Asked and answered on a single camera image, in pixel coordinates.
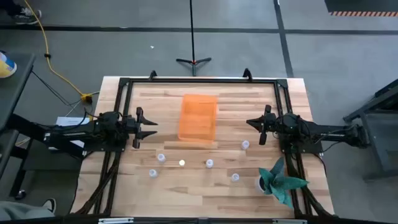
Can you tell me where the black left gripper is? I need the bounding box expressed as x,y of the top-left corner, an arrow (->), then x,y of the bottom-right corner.
124,106 -> 159,149

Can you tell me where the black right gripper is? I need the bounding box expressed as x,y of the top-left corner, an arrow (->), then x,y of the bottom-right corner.
246,104 -> 278,146

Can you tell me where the orange translucent plastic basket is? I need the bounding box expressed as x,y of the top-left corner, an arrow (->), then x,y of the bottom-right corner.
177,94 -> 219,144

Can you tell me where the green cloth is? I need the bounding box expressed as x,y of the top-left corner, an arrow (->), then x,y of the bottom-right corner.
255,157 -> 310,208

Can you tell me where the white paper sheet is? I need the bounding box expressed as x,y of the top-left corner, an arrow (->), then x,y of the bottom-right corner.
48,116 -> 91,150

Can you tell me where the black tripod stand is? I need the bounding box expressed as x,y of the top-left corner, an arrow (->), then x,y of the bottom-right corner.
175,0 -> 213,77

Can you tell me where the dark grey side table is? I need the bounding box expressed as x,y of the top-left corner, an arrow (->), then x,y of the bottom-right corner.
343,79 -> 398,181

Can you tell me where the black side table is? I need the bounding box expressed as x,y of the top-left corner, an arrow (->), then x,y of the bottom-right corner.
0,51 -> 85,200

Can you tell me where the person's leg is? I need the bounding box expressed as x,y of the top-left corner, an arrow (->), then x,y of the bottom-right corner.
0,200 -> 55,222

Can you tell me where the yellow and blue round object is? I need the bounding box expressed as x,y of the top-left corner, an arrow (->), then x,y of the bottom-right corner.
0,51 -> 18,79

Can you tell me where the black mat hazard stripe edge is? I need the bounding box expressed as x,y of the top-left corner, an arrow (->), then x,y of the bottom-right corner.
324,0 -> 398,17

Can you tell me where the black aluminium rig frame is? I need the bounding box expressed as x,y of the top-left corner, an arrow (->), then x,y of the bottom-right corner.
71,68 -> 335,218

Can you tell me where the silver metal bracket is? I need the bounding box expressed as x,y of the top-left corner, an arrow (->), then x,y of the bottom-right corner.
272,218 -> 308,224
98,217 -> 134,224

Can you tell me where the black floor cable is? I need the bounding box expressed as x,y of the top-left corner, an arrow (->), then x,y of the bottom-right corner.
30,70 -> 94,119

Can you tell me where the yellow extension cable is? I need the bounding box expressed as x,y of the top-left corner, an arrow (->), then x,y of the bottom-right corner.
24,0 -> 93,105

